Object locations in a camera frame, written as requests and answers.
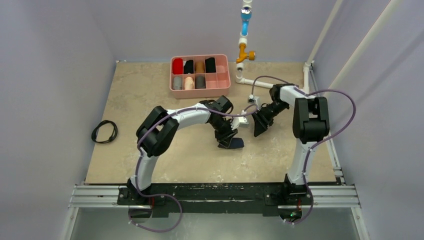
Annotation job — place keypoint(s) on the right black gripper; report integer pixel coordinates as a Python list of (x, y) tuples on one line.
[(264, 116)]

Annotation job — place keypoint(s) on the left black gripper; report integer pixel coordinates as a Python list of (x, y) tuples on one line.
[(219, 136)]

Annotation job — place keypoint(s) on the pink divided organizer tray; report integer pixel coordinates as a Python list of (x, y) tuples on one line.
[(217, 84)]

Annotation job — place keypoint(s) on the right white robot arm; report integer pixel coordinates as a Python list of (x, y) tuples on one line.
[(310, 125)]

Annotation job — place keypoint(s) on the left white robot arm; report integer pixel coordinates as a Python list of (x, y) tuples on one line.
[(156, 133)]

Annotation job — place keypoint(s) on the dark grey rolled cloth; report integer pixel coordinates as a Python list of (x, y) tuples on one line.
[(200, 82)]

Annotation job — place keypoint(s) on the peach rolled cloth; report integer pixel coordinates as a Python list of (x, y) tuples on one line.
[(188, 83)]

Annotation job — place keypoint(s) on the orange pipe valve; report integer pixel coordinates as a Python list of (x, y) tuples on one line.
[(245, 55)]

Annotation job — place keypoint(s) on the black rolled cloth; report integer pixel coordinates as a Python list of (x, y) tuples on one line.
[(210, 65), (188, 67)]

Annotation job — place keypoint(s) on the brown rolled cloth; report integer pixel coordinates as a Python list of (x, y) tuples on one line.
[(199, 67)]

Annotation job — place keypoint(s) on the red rolled cloth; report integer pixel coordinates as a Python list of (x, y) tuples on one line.
[(177, 66)]

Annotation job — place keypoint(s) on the blue pipe valve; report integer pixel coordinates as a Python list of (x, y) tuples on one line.
[(245, 14)]

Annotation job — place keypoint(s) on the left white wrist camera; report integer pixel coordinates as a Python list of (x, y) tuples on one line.
[(239, 122)]

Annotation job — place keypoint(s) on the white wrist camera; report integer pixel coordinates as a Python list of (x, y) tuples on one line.
[(254, 100), (239, 122)]

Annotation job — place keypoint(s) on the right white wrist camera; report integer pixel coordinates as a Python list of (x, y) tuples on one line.
[(254, 100)]

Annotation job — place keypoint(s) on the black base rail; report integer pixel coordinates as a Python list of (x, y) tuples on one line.
[(270, 199)]

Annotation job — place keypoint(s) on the white pvc pipe frame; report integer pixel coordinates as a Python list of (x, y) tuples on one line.
[(352, 45)]

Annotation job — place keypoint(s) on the aluminium extrusion frame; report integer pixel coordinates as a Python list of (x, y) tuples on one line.
[(324, 195)]

